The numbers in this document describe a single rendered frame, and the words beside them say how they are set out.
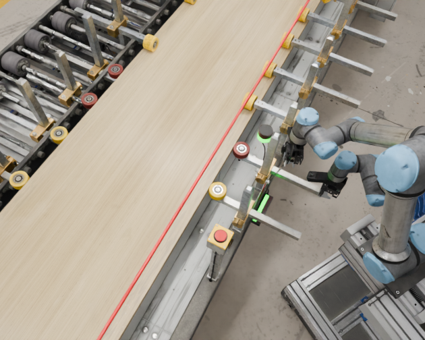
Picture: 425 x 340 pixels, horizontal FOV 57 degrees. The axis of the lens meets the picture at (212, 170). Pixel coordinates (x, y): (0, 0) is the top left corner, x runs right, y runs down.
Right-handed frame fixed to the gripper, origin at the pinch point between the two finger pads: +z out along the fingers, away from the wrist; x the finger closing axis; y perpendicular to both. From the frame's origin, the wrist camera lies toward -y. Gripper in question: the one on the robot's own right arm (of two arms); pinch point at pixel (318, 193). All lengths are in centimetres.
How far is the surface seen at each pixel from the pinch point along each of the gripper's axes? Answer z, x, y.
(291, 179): -3.8, -1.0, -14.4
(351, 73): 83, 172, -9
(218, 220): 20, -27, -39
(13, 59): -5, -6, -177
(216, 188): -9.3, -25.0, -42.2
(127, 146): -9, -25, -89
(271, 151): -25.4, -5.7, -26.7
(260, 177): -5.0, -7.7, -27.7
